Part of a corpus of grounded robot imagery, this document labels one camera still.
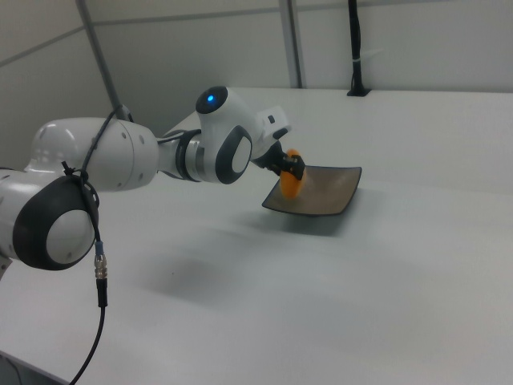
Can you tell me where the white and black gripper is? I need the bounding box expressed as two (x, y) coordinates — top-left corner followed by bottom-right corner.
(250, 104), (307, 180)

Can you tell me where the square brown ceramic plate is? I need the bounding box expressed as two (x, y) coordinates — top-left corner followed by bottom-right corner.
(261, 165), (364, 219)

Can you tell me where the grey partition corner post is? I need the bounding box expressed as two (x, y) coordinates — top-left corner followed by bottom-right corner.
(279, 0), (306, 89)

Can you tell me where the black camera stand white tie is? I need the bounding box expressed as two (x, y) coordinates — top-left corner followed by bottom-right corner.
(345, 0), (374, 98)

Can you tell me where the grey partition end post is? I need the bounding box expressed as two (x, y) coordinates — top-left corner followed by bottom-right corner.
(75, 0), (134, 122)

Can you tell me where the black cable with metal connector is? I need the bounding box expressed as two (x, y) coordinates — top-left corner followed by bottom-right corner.
(59, 104), (135, 385)

